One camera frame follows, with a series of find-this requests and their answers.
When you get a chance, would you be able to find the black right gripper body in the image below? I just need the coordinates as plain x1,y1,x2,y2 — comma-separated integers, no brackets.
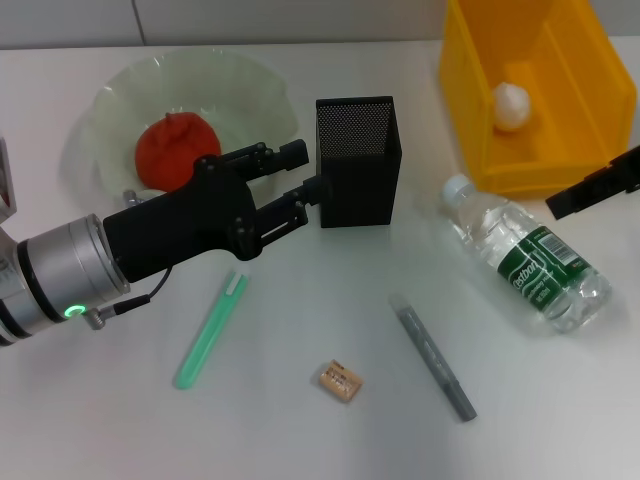
584,144,640,199

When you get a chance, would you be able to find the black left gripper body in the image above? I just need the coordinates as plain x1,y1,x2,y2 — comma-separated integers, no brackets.
102,154,262,282

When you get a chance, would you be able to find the clear green-label water bottle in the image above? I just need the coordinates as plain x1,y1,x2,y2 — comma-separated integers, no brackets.
439,173,614,335

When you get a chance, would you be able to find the yellow plastic bin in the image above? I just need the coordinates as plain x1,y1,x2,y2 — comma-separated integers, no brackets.
438,0,639,201

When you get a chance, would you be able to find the white paper ball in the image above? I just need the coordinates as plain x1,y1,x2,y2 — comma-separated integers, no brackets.
492,81,532,132

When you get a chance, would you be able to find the black mesh pen holder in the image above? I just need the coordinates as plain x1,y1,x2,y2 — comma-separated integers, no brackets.
314,94,404,229

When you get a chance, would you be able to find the green glass fruit plate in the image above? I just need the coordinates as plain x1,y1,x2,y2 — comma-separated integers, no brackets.
79,49,300,206

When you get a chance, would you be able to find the green translucent pen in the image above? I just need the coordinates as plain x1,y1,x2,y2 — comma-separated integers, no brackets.
173,269,250,391

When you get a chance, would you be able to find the beige eraser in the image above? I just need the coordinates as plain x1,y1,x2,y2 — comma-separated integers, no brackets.
318,357,364,404

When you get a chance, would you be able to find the grey marker pen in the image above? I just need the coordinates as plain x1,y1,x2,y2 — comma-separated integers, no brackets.
389,293,478,424

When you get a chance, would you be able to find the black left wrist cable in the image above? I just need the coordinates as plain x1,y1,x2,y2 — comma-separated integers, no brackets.
88,267,174,331

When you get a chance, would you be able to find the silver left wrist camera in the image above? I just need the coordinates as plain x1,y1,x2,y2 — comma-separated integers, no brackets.
0,137,16,221

